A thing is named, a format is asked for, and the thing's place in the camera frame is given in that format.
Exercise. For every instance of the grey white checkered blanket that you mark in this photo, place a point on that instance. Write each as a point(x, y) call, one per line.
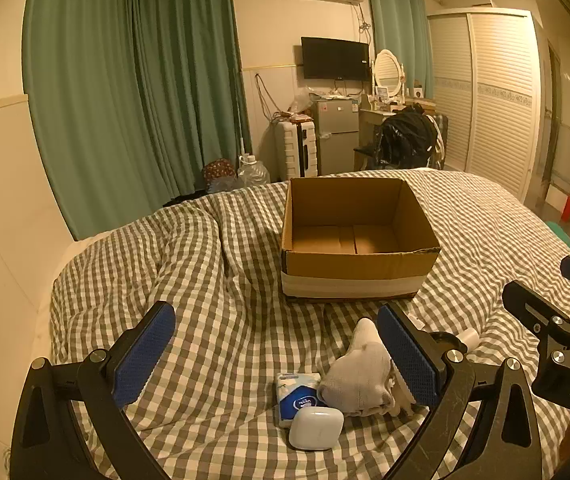
point(205, 270)

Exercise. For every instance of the white cosmetic tube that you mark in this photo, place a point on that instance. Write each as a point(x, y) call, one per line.
point(469, 339)

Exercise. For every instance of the black jacket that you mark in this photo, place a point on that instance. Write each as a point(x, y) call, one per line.
point(407, 135)

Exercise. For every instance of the blue white tissue packet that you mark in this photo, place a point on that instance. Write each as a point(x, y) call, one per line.
point(295, 395)

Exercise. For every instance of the large clear water bottle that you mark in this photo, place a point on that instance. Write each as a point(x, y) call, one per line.
point(254, 172)

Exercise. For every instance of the green curtain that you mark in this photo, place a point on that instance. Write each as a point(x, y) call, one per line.
point(80, 85)
point(400, 15)
point(185, 70)

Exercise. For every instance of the black wall television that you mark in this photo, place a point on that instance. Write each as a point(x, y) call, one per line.
point(335, 59)

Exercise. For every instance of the oval white vanity mirror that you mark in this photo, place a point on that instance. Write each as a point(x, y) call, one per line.
point(387, 67)

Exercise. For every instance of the cardboard box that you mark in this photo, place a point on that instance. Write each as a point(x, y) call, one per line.
point(360, 265)

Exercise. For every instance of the brown patterned bag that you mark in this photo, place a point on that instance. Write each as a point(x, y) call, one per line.
point(217, 169)

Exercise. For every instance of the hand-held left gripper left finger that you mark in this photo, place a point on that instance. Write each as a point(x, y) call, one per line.
point(145, 355)

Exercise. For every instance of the red fire extinguisher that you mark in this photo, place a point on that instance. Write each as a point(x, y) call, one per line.
point(569, 207)

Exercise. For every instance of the small photo frame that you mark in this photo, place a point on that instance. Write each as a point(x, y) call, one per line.
point(381, 93)

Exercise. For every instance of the clear plastic bag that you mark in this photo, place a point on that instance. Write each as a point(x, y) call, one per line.
point(302, 100)

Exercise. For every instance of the white pole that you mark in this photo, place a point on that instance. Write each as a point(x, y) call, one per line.
point(243, 130)

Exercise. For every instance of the wooden chair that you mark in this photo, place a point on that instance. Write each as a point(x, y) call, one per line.
point(364, 157)

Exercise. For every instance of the white earbuds case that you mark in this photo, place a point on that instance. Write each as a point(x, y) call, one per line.
point(315, 427)

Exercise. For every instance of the crumpled clear plastic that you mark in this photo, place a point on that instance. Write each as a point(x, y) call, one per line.
point(222, 185)

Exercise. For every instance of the white sock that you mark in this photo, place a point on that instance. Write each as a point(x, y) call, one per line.
point(360, 375)

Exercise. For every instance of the white louvred wardrobe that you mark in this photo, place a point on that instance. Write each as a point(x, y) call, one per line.
point(495, 100)

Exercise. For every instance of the white suitcase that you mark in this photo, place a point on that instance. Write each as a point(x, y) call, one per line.
point(290, 152)

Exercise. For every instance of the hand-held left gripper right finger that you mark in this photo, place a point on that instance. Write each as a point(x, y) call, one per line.
point(407, 355)

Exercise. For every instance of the small silver fridge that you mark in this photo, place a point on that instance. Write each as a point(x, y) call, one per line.
point(336, 135)

